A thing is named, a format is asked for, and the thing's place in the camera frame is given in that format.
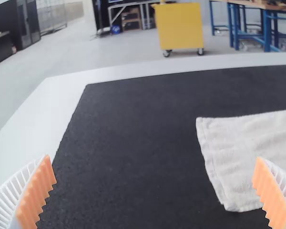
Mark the large blue workbench frame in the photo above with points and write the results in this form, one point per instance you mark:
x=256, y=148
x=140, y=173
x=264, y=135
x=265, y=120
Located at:
x=267, y=28

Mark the pale towel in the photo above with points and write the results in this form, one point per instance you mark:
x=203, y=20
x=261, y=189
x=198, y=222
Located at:
x=231, y=148

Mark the grey metal frame table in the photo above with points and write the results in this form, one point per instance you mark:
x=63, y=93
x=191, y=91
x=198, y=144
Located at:
x=133, y=7

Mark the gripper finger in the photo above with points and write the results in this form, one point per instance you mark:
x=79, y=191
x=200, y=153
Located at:
x=274, y=195
x=26, y=200

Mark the small blue workbench frame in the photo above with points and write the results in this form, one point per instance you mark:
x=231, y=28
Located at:
x=213, y=16

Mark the black mat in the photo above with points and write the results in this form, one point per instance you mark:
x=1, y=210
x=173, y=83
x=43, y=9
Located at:
x=133, y=143

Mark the yellow wheeled cart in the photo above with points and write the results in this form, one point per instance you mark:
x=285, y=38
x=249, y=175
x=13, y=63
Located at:
x=181, y=26

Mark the tall black cabinet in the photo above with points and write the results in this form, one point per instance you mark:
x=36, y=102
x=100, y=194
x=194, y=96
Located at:
x=28, y=21

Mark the low black counter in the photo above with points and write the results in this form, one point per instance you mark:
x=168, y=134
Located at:
x=1, y=47

